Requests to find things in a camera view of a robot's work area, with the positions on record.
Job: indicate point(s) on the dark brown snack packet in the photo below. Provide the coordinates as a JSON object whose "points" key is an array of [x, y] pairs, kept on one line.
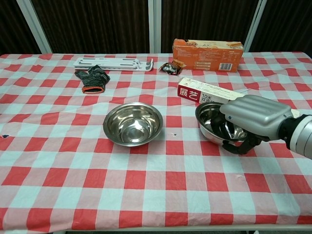
{"points": [[169, 68]]}

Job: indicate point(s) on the white folding stand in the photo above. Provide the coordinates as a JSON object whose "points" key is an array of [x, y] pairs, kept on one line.
{"points": [[109, 62]]}

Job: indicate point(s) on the red white checkered tablecloth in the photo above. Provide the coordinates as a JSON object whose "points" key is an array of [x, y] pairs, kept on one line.
{"points": [[156, 182]]}

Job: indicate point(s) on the black knit glove orange cuff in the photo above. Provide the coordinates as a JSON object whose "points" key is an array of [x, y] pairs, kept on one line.
{"points": [[95, 78]]}

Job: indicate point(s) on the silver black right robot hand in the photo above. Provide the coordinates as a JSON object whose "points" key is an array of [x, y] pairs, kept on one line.
{"points": [[258, 114]]}

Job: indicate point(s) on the white baking paper box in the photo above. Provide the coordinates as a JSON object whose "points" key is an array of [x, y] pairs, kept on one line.
{"points": [[195, 93]]}

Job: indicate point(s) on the grey partition frame post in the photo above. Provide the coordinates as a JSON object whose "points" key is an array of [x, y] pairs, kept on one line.
{"points": [[155, 24], [255, 24], [34, 24]]}

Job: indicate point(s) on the orange biscuit box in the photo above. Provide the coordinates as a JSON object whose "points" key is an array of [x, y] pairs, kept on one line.
{"points": [[207, 58]]}

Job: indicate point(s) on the dark brown partition panel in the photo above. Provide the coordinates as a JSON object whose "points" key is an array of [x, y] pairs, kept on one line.
{"points": [[12, 29], [97, 24], [207, 19], [287, 24]]}

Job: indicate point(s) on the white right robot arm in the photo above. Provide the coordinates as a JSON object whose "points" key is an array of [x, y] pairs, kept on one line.
{"points": [[302, 136]]}

